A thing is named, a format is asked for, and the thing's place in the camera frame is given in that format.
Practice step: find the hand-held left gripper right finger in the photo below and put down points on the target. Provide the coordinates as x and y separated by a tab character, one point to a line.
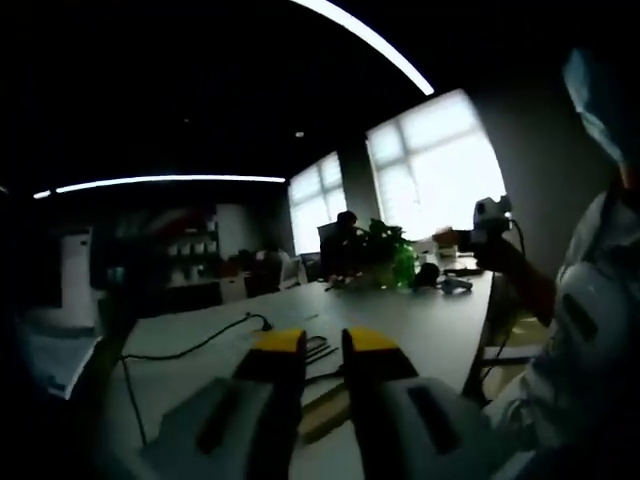
400	425

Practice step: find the person's right hand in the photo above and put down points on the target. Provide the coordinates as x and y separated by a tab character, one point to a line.
492	257

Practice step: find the cardboard box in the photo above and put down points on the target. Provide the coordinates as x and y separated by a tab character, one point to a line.
450	242

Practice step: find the large bright window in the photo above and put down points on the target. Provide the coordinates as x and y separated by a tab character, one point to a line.
435	165

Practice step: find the long curved ceiling light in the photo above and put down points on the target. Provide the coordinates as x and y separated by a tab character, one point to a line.
370	42

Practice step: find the small bright window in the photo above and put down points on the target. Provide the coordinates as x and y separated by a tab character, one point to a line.
317	200

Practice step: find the white chest-worn device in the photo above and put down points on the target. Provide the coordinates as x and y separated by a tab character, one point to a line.
580	305

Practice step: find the blue face mask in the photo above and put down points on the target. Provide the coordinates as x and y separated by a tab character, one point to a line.
597	100

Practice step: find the person in white shirt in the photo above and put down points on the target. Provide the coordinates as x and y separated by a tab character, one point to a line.
590	400

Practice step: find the tall white appliance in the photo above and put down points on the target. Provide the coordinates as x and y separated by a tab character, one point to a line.
77	275

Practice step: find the dark utensil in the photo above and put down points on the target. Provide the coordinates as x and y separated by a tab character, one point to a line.
320	350

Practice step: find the wooden cutlery case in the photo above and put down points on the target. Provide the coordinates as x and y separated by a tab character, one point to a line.
325	407

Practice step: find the green potted plant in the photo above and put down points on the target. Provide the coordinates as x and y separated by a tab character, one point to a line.
390	255

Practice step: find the straight ceiling light strip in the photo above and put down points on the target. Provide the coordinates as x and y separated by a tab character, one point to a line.
165	181

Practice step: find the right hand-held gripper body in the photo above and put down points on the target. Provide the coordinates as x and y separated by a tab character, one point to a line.
491	217

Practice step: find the white office chair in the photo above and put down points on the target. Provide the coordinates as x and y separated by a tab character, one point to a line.
291	270

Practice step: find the dark wall shelf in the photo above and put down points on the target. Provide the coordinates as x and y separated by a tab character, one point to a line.
165	250

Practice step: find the black round object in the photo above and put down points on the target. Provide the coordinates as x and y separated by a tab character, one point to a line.
425	275

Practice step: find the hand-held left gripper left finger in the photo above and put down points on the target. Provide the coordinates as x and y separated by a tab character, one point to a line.
240	425

